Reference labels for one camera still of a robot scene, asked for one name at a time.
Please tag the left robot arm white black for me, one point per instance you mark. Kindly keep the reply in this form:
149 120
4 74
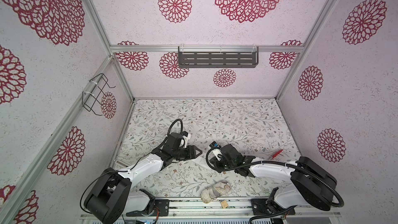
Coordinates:
108 197

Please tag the red handled pliers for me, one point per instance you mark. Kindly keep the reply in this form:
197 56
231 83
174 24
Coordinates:
275 154

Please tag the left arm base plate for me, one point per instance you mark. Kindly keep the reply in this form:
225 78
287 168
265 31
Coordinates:
160 207

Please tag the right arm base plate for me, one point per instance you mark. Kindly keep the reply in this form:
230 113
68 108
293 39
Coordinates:
263 206

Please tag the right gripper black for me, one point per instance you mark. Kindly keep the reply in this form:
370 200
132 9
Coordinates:
215 162

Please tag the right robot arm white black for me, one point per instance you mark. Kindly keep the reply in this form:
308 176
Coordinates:
308 183

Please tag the black wire wall rack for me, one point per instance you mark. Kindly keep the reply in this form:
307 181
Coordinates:
100 100

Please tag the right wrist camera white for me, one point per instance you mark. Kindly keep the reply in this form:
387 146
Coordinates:
216 150

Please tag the crumpled patterned cloth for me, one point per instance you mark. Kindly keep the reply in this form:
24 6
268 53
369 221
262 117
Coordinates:
215 191

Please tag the small wooden block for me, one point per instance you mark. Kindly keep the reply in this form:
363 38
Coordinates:
224 204

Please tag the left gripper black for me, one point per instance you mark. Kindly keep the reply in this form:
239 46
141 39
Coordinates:
191 153

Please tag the white remote control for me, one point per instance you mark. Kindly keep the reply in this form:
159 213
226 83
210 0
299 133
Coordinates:
200 161

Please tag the dark slotted wall shelf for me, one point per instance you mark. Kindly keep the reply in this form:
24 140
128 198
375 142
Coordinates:
221 59

